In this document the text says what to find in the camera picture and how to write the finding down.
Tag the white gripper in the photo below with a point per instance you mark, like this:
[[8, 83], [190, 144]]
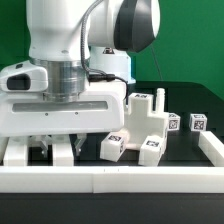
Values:
[[98, 109]]

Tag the white chair back part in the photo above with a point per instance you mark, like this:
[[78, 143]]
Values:
[[25, 151]]

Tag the white chair seat part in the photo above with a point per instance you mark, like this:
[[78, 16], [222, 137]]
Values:
[[142, 120]]

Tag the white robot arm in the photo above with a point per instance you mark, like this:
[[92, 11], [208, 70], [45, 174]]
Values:
[[56, 91]]

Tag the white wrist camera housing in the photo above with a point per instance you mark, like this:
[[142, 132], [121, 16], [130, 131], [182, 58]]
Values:
[[23, 77]]

